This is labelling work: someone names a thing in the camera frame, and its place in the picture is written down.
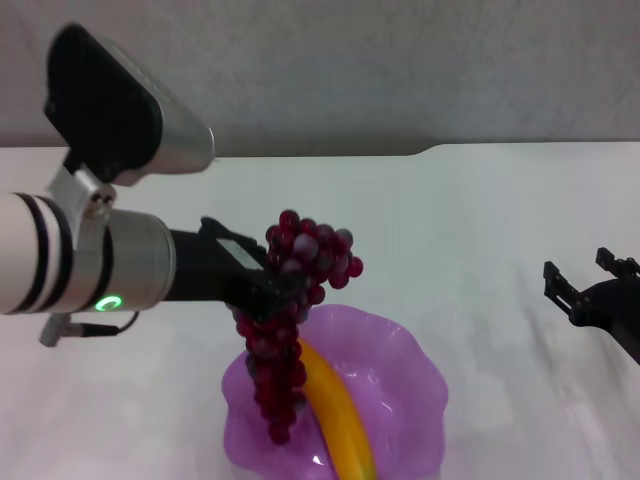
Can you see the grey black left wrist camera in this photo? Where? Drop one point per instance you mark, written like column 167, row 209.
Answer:
column 115, row 115

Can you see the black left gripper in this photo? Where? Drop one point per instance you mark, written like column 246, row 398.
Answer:
column 210, row 270

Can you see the yellow banana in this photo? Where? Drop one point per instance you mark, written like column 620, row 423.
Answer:
column 335, row 405

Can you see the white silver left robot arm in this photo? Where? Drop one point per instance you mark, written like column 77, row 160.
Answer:
column 75, row 260

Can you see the dark red grape bunch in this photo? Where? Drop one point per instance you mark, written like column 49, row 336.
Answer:
column 300, row 260

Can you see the purple scalloped plastic plate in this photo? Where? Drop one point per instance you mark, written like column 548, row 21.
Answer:
column 390, row 380

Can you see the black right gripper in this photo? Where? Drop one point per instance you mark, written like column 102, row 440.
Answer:
column 610, row 305

